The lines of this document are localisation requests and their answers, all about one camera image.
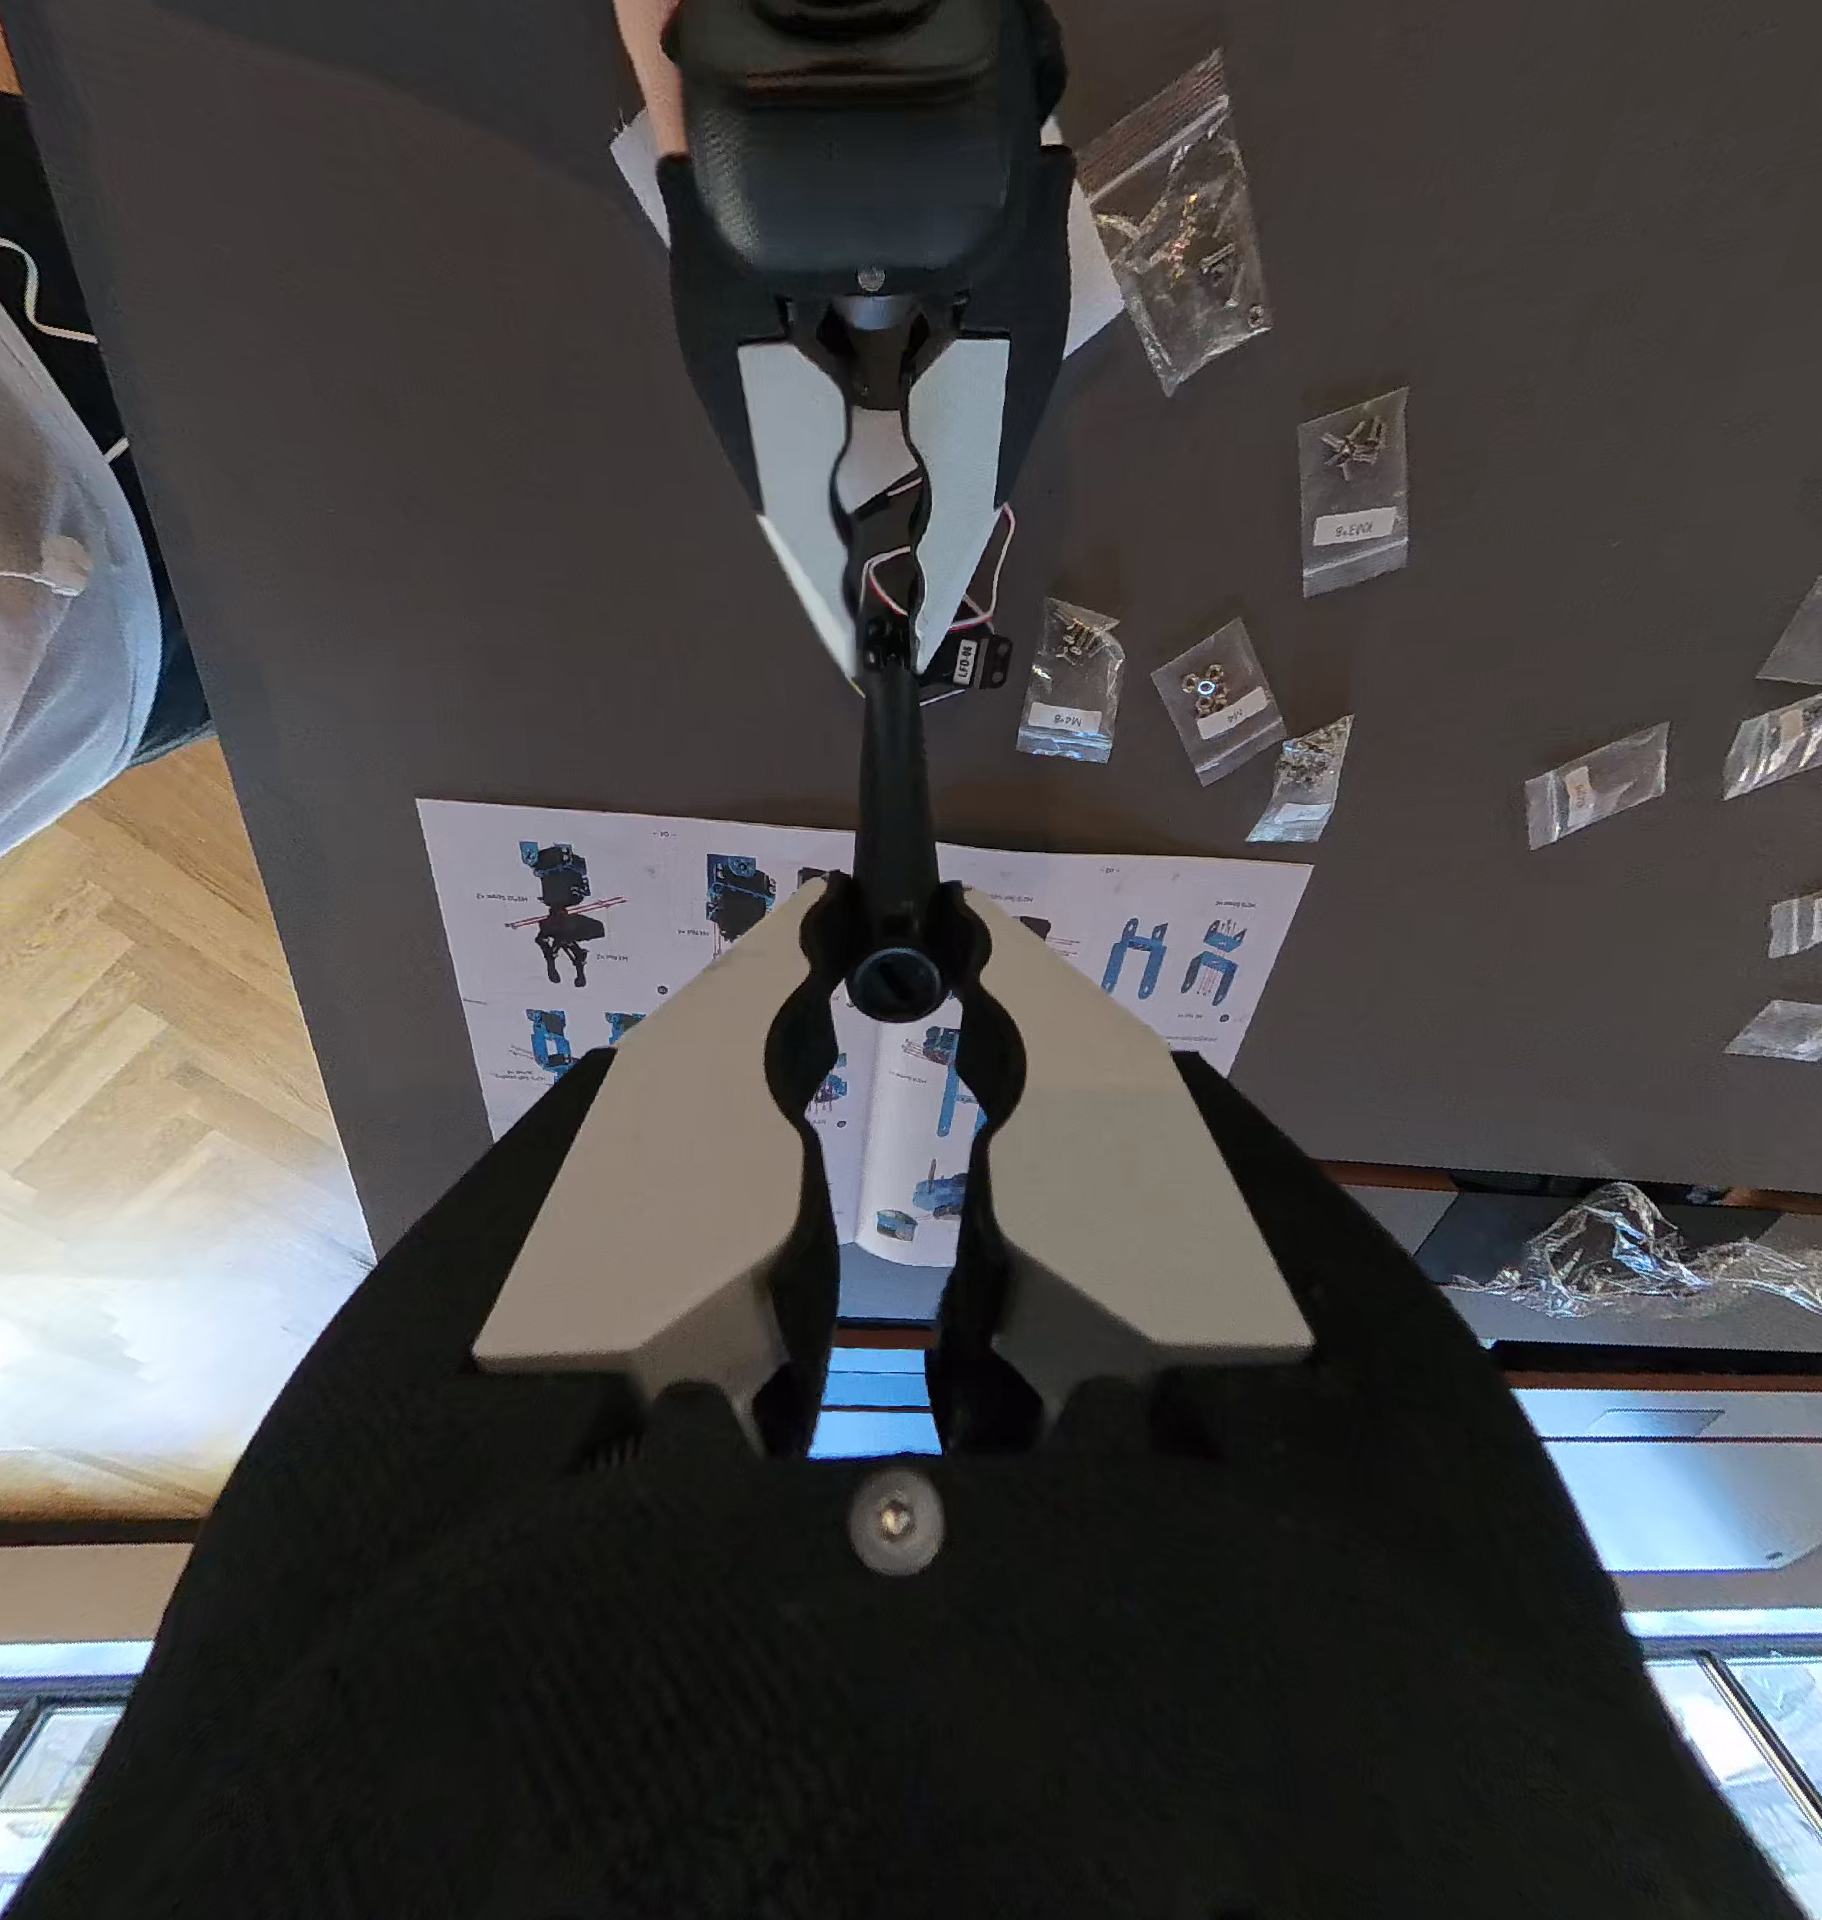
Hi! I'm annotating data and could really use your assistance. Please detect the dark wood-edged desk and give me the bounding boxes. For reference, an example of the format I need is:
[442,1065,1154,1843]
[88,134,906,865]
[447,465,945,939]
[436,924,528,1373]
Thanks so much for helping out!
[1511,1387,1822,1574]
[1323,1161,1822,1373]

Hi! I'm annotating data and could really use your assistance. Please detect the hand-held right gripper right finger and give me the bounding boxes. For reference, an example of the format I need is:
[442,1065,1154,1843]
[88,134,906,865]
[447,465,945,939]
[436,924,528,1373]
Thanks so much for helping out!
[939,883,1319,1452]

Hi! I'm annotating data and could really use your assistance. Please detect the person's left hand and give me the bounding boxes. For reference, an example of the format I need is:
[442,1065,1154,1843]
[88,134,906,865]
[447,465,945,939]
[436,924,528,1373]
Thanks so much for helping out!
[615,0,691,160]

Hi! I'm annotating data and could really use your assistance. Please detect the black screwdriver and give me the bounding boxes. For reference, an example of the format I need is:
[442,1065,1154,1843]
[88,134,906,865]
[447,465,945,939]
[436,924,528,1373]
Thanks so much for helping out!
[849,607,952,1023]

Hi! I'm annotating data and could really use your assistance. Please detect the large clear zip bag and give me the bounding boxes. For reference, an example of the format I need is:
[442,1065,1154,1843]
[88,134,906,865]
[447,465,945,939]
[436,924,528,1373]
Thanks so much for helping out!
[1077,49,1275,399]

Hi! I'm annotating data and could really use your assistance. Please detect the crumpled clear plastic wrap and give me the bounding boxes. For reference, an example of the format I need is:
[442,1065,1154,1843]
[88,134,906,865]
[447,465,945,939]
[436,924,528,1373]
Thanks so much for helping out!
[1451,1182,1822,1322]

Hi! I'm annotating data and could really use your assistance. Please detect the small black servo motor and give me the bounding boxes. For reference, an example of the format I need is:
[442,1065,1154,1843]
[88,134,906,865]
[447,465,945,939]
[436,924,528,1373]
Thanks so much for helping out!
[849,471,1020,707]

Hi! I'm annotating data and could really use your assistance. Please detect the assembly instruction booklet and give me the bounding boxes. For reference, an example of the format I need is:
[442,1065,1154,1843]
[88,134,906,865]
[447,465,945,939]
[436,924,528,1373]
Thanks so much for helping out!
[416,798,1313,1248]

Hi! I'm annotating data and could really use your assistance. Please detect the scattered small screw bags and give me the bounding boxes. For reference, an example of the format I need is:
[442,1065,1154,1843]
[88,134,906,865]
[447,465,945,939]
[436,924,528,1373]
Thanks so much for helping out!
[1014,387,1822,1066]

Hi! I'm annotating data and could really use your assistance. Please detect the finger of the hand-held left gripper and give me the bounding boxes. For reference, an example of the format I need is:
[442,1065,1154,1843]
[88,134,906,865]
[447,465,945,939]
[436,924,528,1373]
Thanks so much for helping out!
[735,343,895,690]
[893,333,1012,676]

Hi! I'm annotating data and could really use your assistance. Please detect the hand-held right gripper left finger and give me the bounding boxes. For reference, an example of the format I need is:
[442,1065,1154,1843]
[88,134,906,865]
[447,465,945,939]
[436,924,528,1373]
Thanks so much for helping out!
[472,876,858,1452]

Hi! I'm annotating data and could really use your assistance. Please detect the person's white hoodie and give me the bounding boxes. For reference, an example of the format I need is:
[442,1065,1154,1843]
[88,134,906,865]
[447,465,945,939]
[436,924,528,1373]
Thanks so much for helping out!
[0,240,178,889]

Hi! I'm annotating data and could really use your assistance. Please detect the dark grey desk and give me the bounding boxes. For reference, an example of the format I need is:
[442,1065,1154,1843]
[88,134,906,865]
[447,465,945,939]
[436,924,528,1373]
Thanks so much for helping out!
[0,0,1822,1262]

